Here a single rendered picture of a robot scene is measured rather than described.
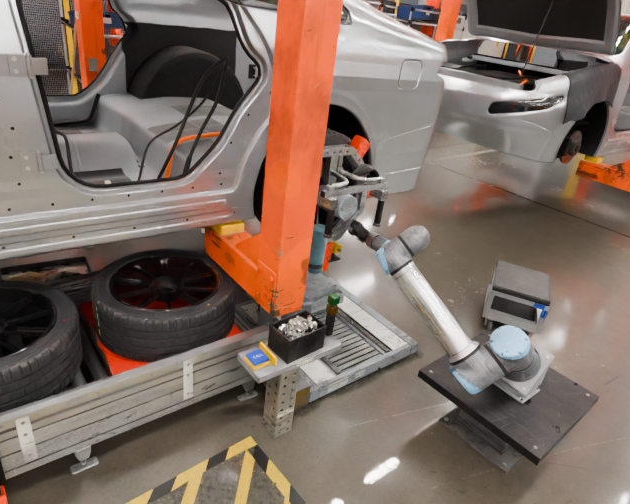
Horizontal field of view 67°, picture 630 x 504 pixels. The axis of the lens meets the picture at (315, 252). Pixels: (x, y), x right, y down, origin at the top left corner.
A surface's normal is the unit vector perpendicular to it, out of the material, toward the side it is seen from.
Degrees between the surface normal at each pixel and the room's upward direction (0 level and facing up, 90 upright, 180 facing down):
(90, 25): 90
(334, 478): 0
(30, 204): 92
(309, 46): 90
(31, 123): 89
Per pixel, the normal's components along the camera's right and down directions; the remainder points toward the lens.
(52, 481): 0.12, -0.88
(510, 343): -0.39, -0.54
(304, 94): 0.60, 0.43
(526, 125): -0.22, 0.42
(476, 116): -0.71, 0.23
